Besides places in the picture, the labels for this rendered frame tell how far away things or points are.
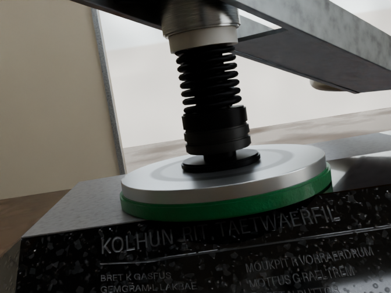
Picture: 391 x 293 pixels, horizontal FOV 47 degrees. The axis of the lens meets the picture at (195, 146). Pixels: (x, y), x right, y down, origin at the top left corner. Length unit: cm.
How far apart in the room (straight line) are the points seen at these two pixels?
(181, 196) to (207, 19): 17
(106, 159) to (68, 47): 138
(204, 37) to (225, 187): 15
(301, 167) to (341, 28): 22
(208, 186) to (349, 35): 30
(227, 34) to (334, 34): 16
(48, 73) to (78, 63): 37
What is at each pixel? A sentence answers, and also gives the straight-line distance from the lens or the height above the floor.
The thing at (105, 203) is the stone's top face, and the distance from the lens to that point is 51.
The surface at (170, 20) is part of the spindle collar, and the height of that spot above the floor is 104.
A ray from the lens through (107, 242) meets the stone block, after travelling 41.
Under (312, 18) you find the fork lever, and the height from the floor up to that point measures 103.
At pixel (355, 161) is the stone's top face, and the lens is 54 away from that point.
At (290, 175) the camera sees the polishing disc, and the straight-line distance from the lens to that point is 39.
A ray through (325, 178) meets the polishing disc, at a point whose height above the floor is 88.
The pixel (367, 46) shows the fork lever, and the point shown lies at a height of 100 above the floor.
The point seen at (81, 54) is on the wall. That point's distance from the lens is 549.
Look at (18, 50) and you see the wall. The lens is 569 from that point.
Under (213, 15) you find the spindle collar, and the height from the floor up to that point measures 104.
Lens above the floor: 98
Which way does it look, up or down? 7 degrees down
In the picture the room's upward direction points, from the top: 9 degrees counter-clockwise
